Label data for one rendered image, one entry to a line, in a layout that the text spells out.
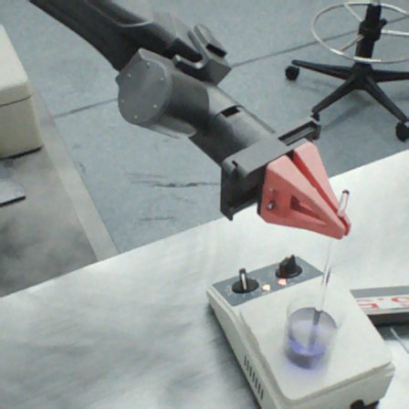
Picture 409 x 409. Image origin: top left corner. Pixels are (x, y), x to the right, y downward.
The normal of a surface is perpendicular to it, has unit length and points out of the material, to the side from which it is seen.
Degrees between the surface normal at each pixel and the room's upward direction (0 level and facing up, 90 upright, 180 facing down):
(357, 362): 0
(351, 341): 0
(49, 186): 0
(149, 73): 49
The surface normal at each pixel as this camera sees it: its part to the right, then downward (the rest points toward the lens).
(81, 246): -0.01, -0.69
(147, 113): -0.61, -0.12
